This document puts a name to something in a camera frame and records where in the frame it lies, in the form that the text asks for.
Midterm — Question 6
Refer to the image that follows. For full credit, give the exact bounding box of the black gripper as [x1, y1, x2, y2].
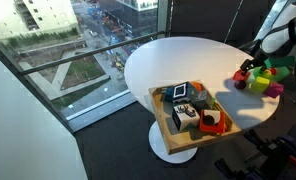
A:
[239, 49, 270, 76]

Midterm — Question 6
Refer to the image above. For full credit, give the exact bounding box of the green translucent bowl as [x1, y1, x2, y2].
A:
[252, 65, 291, 84]

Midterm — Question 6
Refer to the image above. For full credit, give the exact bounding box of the dark purple plum toy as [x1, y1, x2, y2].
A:
[233, 79, 248, 91]

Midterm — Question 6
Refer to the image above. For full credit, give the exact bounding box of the orange ball toy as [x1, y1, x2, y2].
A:
[190, 80, 204, 93]

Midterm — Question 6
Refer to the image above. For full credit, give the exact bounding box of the multicolour toy block with circle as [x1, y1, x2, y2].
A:
[198, 108, 227, 136]

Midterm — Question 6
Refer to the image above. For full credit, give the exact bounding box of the red foam cube block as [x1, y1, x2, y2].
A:
[232, 68, 252, 83]

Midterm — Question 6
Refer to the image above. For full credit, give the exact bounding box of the lime green foam block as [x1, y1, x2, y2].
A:
[249, 76, 272, 94]

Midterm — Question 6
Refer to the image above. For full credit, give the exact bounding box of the pink foam cube block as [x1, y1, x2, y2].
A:
[263, 81, 285, 100]

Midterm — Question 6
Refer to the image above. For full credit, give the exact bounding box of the green cube block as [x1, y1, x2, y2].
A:
[191, 89, 216, 113]

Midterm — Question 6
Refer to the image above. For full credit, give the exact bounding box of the black white square-pattern cube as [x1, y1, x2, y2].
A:
[171, 81, 198, 101]

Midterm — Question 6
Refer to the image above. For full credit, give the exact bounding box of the black white picture cube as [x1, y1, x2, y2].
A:
[172, 102, 201, 132]

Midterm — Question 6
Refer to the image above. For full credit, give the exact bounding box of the blue cube block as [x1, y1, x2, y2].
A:
[160, 85, 176, 104]

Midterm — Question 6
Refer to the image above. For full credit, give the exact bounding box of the wooden tray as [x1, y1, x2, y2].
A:
[148, 79, 243, 156]

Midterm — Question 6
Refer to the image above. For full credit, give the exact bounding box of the dark window railing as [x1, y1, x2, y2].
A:
[19, 30, 166, 76]

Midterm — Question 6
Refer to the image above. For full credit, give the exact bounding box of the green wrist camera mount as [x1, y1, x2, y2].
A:
[263, 54, 296, 70]

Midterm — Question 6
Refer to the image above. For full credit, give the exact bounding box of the black clamp with orange handle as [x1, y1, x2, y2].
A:
[243, 128, 296, 168]

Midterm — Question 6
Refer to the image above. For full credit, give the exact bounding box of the white table pedestal base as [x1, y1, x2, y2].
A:
[148, 119, 199, 165]

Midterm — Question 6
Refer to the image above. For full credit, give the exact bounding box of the dark window frame post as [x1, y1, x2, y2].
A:
[0, 28, 77, 135]

